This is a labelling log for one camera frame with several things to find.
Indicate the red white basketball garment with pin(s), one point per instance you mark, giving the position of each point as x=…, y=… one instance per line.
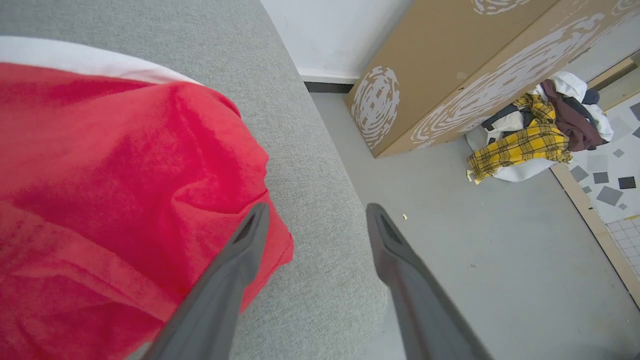
x=125, y=175

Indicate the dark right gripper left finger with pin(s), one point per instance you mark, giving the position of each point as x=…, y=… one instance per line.
x=215, y=310

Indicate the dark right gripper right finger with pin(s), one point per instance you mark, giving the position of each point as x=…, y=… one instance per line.
x=425, y=315

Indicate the cardboard box white swirl print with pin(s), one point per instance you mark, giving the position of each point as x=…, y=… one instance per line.
x=450, y=60

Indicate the grey fabric sofa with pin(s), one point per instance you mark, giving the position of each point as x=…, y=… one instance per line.
x=300, y=150

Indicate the patterned floor mat tan border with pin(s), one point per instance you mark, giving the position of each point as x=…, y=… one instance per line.
x=610, y=195

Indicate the brown garment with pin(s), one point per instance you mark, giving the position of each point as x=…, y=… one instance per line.
x=575, y=122

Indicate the yellow plaid shirt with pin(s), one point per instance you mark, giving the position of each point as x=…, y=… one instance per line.
x=525, y=145

